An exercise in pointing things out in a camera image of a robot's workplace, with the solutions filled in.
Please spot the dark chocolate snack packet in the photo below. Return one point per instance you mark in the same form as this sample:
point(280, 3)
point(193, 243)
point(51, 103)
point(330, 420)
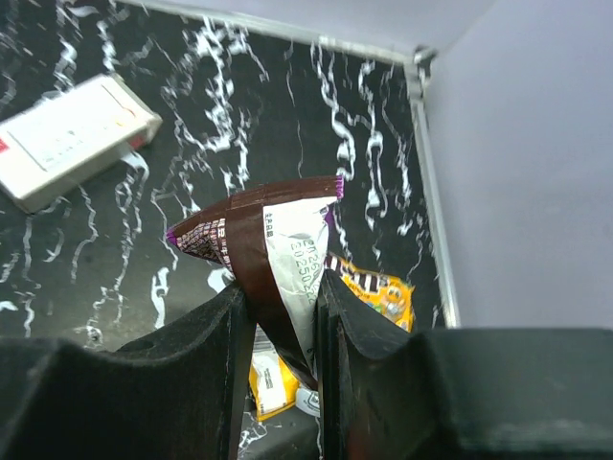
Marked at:
point(274, 240)

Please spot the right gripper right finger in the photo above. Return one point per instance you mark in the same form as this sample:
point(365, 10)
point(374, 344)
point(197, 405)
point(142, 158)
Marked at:
point(458, 393)

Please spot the yellow m&m packet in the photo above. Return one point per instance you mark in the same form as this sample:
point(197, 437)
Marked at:
point(386, 294)

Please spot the grey foil snack packet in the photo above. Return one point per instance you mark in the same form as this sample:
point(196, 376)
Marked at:
point(307, 400)

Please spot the yellow candy bar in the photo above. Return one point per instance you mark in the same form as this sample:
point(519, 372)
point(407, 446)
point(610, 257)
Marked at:
point(272, 383)

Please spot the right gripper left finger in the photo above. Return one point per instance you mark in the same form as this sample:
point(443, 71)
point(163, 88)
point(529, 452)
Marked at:
point(176, 393)

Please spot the small white cardboard box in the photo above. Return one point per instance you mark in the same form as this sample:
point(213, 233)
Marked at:
point(52, 147)

